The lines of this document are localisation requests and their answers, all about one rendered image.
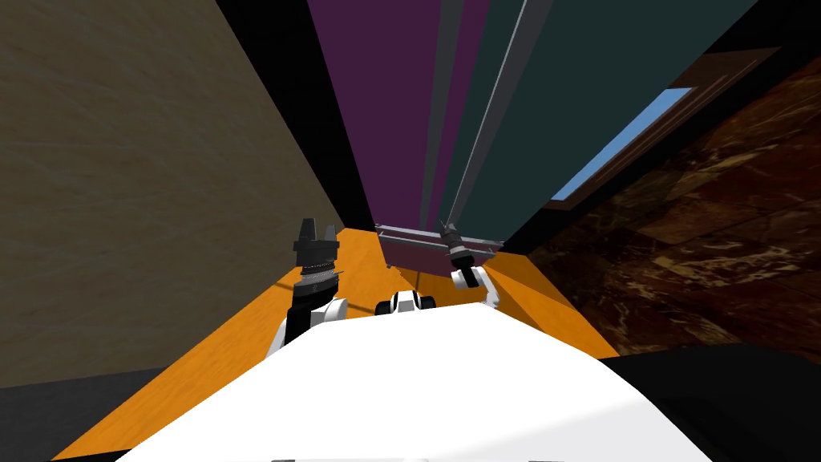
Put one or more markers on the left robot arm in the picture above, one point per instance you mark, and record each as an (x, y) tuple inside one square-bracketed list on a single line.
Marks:
[(314, 301)]

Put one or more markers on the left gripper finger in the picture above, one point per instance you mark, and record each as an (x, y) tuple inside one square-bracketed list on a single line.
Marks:
[(309, 228), (330, 234)]

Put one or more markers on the purple cupboard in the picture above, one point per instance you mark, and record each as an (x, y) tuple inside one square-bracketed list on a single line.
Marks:
[(385, 102)]

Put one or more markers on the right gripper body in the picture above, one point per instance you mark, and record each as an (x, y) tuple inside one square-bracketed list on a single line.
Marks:
[(452, 240)]

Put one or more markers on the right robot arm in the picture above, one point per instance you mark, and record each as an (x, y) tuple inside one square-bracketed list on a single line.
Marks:
[(473, 277)]

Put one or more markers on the window with brown frame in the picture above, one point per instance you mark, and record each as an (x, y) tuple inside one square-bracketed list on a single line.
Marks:
[(619, 144)]

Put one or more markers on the purple drawer with grey rim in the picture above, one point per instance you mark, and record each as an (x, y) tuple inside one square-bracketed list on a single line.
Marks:
[(420, 253)]

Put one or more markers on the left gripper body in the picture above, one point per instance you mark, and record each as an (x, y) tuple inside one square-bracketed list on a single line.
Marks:
[(316, 251)]

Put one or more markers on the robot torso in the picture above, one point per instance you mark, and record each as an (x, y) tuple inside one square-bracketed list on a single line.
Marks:
[(410, 385)]

